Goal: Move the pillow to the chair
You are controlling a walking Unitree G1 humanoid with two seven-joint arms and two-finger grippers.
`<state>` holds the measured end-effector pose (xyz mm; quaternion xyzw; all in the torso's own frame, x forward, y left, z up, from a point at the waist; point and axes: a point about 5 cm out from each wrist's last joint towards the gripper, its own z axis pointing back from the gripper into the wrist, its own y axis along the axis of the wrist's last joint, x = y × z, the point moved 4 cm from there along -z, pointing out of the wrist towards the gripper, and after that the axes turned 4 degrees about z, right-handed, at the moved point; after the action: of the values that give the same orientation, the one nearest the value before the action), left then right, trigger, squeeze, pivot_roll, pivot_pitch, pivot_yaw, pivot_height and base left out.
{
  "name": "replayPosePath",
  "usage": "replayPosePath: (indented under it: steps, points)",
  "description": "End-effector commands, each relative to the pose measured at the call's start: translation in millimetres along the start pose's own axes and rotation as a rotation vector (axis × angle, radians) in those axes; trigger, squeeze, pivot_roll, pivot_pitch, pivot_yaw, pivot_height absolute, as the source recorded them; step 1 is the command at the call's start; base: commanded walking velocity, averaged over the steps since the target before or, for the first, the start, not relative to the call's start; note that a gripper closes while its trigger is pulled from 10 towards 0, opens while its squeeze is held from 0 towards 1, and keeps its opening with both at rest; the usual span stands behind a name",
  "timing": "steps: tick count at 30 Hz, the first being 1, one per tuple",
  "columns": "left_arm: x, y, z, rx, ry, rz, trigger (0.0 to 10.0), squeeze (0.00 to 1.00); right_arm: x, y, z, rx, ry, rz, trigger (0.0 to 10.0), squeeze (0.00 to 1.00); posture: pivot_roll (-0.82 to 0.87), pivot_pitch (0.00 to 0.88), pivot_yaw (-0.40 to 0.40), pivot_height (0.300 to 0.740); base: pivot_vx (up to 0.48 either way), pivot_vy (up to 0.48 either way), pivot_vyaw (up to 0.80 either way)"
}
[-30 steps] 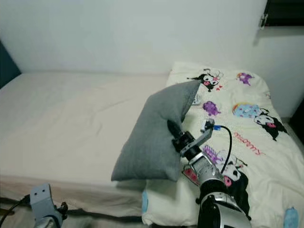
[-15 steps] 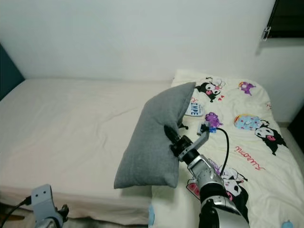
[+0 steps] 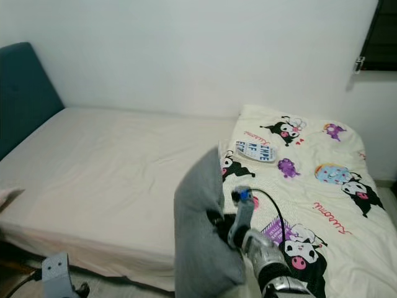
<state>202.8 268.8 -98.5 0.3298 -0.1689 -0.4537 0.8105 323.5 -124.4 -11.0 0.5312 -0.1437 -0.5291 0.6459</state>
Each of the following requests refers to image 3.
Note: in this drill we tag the dark bed base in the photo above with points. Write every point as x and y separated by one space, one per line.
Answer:
12 254

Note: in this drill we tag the cream sheeted bed mattress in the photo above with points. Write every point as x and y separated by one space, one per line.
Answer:
118 167

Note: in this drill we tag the cream cartoon print blanket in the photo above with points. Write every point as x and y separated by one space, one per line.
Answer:
322 155

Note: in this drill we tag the teal padded headboard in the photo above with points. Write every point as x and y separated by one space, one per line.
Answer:
25 99

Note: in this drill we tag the silver window latch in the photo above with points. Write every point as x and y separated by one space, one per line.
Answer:
360 64

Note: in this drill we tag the black framed window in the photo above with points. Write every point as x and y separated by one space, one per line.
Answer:
381 34

